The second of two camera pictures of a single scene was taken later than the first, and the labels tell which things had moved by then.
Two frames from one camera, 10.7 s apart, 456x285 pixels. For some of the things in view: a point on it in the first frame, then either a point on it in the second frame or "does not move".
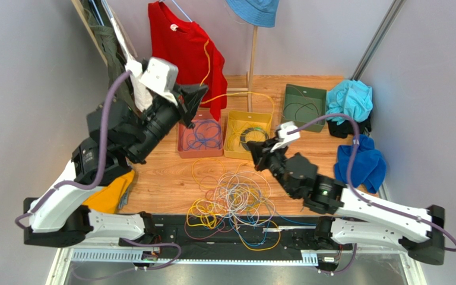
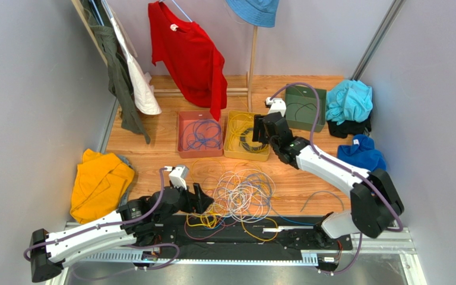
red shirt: [199, 59] does not move
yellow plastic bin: [243, 126] does not move
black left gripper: [187, 98] -> [192, 203]
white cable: [244, 196] does not move
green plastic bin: [303, 105] does not move
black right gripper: [272, 154] -> [269, 129]
